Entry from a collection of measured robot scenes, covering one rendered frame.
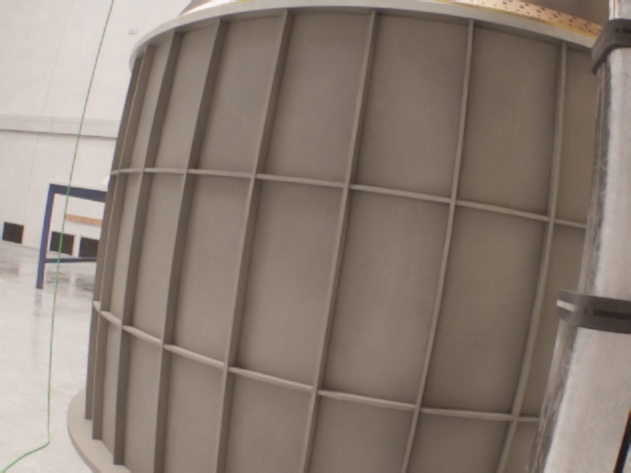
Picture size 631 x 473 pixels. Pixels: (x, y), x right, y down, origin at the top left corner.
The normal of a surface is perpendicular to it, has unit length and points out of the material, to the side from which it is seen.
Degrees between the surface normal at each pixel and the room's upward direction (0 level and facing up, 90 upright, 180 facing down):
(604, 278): 90
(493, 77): 90
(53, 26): 90
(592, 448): 90
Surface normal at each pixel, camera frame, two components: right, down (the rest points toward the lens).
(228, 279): -0.50, -0.08
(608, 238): -0.81, -0.13
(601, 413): -0.16, -0.04
